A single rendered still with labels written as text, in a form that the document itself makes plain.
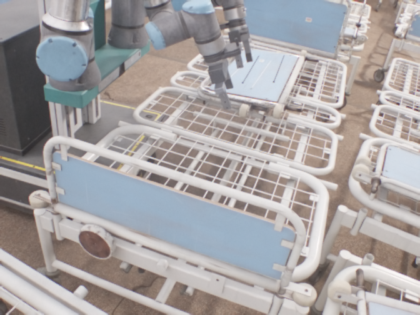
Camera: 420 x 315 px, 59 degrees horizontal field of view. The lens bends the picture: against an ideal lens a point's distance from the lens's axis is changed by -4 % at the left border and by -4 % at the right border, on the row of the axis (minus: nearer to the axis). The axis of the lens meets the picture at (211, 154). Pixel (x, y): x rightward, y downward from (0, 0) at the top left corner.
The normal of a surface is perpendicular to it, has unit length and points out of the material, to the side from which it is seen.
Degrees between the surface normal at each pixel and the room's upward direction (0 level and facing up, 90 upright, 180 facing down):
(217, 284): 90
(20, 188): 90
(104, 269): 0
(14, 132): 90
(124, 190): 90
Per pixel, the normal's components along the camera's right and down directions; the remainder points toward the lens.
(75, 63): 0.15, 0.65
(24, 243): 0.11, -0.81
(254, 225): -0.33, 0.51
